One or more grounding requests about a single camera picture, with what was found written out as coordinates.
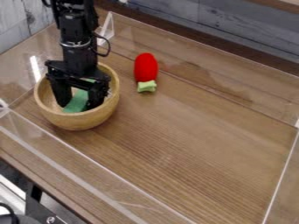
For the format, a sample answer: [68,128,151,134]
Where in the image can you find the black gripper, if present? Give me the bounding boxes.
[44,42,111,109]

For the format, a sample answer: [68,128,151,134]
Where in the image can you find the green rectangular block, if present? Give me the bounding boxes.
[61,88,89,113]

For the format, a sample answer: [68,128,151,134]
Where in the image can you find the light wooden bowl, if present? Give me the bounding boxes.
[33,63,120,130]

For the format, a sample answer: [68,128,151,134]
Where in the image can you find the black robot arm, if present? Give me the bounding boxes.
[41,0,111,109]

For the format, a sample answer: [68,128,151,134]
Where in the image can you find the red plush strawberry toy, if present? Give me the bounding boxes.
[134,52,159,93]

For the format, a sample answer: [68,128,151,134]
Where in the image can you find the clear acrylic enclosure panel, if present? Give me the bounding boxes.
[0,100,195,224]

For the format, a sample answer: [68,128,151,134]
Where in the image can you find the black metal table bracket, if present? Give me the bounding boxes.
[24,185,69,224]

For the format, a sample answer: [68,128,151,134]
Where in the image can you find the black cable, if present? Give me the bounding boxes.
[0,202,19,224]

